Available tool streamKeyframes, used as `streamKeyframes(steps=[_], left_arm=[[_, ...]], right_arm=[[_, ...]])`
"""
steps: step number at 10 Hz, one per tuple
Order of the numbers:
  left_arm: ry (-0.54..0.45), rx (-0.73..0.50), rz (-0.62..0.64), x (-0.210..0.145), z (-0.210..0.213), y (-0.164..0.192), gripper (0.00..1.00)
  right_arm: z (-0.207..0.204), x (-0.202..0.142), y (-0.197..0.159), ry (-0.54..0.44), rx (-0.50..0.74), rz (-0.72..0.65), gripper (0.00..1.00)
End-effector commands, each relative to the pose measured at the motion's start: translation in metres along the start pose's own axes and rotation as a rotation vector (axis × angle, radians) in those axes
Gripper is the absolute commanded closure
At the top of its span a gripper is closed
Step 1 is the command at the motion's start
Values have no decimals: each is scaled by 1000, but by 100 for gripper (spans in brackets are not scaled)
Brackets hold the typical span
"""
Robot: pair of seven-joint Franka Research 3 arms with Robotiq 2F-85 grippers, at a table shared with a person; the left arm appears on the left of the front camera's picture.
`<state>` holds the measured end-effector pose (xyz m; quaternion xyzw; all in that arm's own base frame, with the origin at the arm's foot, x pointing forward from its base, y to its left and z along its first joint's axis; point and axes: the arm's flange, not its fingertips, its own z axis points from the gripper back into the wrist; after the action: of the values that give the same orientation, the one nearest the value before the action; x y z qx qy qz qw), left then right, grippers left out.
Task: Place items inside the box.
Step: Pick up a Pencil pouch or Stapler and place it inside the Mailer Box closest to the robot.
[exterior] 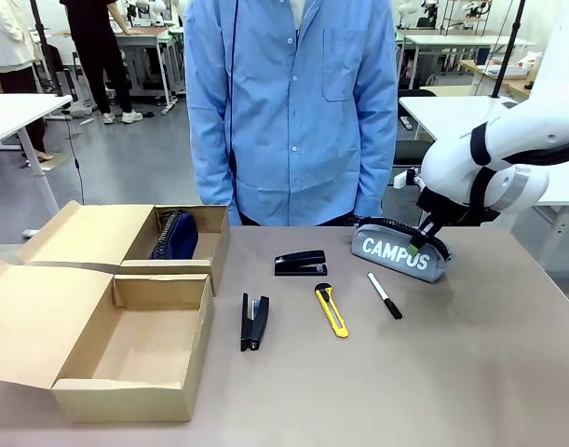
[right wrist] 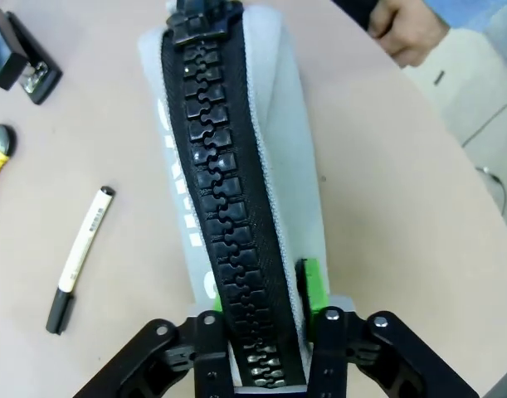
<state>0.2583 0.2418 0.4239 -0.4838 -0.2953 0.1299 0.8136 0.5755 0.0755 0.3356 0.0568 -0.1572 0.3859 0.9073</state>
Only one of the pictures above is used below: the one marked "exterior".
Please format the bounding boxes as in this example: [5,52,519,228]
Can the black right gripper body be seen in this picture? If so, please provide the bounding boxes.
[415,185,500,229]

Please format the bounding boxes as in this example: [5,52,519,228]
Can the grey CAMPUS pencil case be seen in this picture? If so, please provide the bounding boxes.
[349,215,454,284]

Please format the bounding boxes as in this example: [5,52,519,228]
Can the black stapler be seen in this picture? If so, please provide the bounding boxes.
[273,249,329,278]
[238,291,271,354]

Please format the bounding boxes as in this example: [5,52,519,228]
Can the cardboard box holding navy case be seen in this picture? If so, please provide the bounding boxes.
[20,200,233,298]

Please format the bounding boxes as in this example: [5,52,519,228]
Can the large open cardboard box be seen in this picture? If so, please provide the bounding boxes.
[0,259,216,425]

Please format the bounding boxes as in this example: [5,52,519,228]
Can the white marker black cap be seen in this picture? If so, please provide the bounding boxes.
[367,271,404,321]

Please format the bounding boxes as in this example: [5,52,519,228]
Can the white table behind robot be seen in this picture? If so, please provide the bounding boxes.
[398,94,569,209]

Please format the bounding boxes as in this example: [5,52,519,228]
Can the yellow utility knife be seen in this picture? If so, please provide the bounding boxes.
[314,281,350,340]

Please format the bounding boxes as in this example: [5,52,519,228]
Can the long white background desk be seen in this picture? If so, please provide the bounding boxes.
[395,33,537,92]

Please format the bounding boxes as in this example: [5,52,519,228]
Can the black light stand pole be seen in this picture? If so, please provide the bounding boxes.
[491,0,527,100]

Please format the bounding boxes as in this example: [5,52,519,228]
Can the person in blue shirt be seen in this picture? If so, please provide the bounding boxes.
[183,0,400,228]

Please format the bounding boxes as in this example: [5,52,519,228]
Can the navy blue pencil case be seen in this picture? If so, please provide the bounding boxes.
[149,210,200,262]

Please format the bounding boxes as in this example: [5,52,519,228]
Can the wooden top background desk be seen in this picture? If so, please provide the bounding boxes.
[114,25,185,116]

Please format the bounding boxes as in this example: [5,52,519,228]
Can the person in black clothes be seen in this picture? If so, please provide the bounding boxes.
[59,0,146,126]

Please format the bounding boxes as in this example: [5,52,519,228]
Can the black tripod pole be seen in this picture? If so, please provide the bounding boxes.
[29,0,75,121]

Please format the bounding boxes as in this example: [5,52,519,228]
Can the white table with metal leg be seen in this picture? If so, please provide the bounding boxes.
[0,93,75,237]

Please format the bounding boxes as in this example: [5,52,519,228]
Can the person in white coat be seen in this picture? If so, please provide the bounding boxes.
[0,0,50,165]

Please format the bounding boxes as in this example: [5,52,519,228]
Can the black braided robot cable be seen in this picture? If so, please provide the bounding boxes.
[501,133,569,168]

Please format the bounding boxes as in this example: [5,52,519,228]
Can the thin black microphone cable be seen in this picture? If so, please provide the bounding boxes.
[227,0,241,206]

